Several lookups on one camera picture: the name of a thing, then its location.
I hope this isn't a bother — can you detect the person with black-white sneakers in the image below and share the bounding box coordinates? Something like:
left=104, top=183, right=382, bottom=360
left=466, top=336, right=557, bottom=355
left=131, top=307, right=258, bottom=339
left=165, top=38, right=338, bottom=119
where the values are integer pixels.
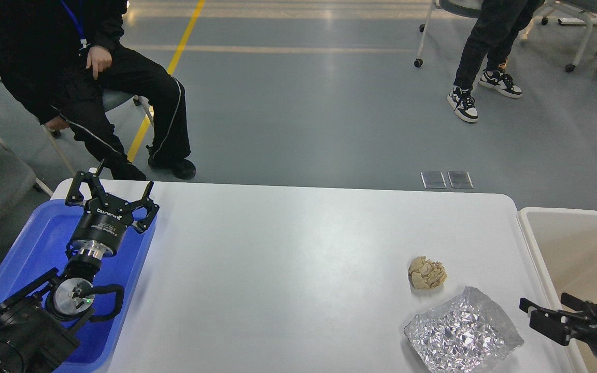
left=446, top=1, right=544, bottom=123

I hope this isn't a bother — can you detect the crumpled beige paper ball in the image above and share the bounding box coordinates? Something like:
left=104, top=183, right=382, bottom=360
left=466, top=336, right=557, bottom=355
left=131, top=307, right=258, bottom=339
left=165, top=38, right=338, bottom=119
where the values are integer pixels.
left=408, top=256, right=448, bottom=290

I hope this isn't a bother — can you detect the metal floor plate left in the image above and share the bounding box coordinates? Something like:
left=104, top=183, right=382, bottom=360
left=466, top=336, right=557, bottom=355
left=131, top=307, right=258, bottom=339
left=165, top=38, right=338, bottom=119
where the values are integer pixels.
left=421, top=171, right=448, bottom=190

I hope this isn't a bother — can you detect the chair under seated person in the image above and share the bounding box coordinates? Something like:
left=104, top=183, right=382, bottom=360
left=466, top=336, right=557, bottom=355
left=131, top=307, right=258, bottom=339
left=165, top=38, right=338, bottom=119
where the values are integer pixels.
left=44, top=90, right=154, bottom=174

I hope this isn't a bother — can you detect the beige plastic bin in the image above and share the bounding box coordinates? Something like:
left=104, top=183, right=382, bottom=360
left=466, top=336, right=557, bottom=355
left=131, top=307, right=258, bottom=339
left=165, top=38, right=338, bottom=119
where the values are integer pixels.
left=518, top=207, right=597, bottom=372

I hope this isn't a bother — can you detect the seated person in black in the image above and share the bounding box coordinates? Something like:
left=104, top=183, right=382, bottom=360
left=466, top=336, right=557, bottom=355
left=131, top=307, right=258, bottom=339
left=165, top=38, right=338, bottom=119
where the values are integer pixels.
left=0, top=1, right=196, bottom=180

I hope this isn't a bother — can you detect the silver foil bag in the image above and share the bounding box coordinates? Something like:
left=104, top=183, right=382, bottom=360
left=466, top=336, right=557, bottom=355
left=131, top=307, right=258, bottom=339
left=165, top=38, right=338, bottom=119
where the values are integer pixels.
left=404, top=286, right=524, bottom=372

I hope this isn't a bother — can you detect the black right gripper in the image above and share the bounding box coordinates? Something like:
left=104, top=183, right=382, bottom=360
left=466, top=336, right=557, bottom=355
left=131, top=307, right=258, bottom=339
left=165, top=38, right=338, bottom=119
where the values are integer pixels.
left=519, top=293, right=597, bottom=358

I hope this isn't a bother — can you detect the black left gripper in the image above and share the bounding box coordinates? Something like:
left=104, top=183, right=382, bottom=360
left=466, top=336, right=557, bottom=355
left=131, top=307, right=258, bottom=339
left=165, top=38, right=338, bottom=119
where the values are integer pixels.
left=65, top=159, right=160, bottom=257

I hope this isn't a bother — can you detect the metal floor plate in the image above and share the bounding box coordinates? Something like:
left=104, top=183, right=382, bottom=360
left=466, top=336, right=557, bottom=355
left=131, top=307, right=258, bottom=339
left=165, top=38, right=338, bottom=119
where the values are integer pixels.
left=447, top=171, right=474, bottom=189
left=421, top=171, right=448, bottom=190

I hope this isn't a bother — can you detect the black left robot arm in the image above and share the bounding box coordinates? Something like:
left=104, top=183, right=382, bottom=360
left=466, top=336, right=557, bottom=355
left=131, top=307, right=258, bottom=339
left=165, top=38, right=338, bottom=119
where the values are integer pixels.
left=0, top=165, right=159, bottom=372

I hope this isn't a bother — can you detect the blue plastic tray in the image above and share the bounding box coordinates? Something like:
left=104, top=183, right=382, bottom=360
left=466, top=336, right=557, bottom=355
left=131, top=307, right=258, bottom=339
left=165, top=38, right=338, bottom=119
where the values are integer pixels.
left=0, top=200, right=156, bottom=372

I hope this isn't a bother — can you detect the grey chair far right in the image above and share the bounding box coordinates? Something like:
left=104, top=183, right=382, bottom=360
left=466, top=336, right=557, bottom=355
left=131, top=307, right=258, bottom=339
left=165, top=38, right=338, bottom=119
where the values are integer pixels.
left=520, top=1, right=597, bottom=73

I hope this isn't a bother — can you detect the metal floor plate right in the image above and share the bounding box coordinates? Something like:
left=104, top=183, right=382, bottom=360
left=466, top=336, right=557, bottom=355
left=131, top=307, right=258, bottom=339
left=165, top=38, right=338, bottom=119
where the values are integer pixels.
left=447, top=171, right=474, bottom=189

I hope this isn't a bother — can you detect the grey wheeled chair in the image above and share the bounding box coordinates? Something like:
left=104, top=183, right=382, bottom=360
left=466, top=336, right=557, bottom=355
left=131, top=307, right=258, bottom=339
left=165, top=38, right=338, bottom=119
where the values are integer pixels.
left=413, top=1, right=483, bottom=68

